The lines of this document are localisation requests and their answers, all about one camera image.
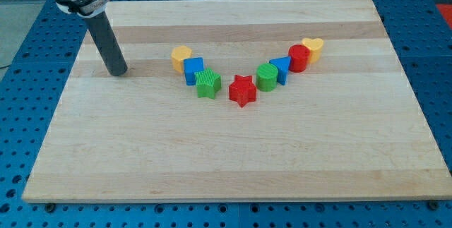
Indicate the blue triangle block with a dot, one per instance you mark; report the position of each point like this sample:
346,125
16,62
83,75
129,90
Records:
282,64

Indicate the blue cube block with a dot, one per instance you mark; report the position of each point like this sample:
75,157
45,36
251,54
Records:
192,66

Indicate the yellow heart block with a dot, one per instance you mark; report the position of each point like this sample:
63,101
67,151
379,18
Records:
315,47

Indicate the light wooden board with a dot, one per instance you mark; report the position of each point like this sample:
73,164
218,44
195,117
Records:
347,128

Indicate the green star block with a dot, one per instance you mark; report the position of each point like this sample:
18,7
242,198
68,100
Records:
208,83

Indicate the red cylinder block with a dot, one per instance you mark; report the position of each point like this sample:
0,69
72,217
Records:
299,55

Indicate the red object at edge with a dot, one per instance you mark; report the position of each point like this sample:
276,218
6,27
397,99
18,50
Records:
446,12

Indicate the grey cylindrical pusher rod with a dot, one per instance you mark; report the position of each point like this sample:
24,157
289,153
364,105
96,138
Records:
106,43

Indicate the green cylinder block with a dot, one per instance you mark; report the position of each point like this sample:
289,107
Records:
266,77

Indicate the red star block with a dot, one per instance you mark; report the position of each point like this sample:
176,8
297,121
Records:
242,90

